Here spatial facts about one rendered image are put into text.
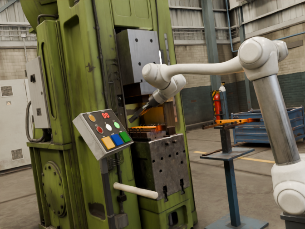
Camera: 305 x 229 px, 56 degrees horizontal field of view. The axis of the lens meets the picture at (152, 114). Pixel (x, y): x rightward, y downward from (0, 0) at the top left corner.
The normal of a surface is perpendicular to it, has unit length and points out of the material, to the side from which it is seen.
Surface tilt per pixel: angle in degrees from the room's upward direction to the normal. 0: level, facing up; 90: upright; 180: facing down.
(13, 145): 90
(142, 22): 90
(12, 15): 90
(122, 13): 90
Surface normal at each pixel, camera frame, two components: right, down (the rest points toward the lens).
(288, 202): -0.55, 0.22
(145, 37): 0.66, -0.05
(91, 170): -0.74, 0.13
